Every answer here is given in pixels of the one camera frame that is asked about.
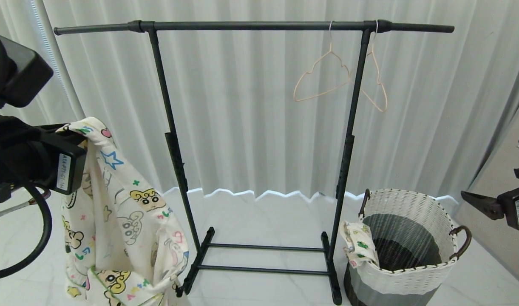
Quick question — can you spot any cream printed garment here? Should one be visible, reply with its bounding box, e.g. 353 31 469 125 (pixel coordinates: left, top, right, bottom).
339 220 381 268
55 117 191 306

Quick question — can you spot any white laundry basket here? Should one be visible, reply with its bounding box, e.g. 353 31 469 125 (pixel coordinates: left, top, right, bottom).
343 188 472 306

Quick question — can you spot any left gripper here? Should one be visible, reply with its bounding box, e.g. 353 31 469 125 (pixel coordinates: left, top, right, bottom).
0 115 88 196

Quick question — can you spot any black clothes rack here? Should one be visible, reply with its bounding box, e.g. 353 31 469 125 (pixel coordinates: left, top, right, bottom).
53 19 455 306

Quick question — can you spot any white curtain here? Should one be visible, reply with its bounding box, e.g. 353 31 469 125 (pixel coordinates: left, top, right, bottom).
0 0 519 202

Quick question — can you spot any black cable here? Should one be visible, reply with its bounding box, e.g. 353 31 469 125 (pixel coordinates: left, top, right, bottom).
0 181 53 282

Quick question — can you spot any pink clothes hanger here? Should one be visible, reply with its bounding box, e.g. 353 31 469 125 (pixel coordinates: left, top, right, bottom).
293 21 352 102
360 20 389 113

